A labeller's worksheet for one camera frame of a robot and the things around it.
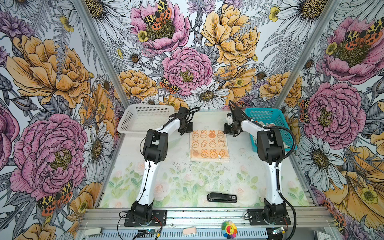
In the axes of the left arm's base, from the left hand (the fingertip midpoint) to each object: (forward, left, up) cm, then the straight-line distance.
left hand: (190, 133), depth 108 cm
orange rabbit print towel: (-11, -12, 0) cm, 17 cm away
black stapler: (-44, -12, +5) cm, 46 cm away
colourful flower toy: (-57, -19, +1) cm, 60 cm away
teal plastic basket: (+18, -64, -3) cm, 67 cm away
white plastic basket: (+15, +39, 0) cm, 42 cm away
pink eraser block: (-57, -1, +1) cm, 57 cm away
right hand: (-1, -24, 0) cm, 24 cm away
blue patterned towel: (+4, -57, +3) cm, 57 cm away
